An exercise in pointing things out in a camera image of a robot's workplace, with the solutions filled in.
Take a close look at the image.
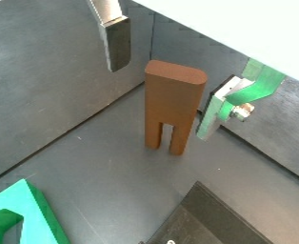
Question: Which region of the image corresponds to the silver green gripper right finger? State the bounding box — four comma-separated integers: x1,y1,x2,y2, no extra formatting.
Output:
197,59,285,140

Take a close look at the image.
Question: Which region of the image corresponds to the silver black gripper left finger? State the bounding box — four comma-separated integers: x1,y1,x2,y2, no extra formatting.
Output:
86,0,130,72

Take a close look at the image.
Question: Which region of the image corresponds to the green shape board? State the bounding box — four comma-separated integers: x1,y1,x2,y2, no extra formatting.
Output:
0,179,70,244

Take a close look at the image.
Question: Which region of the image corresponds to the black curved holder stand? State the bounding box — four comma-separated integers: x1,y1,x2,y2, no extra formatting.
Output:
138,181,273,244

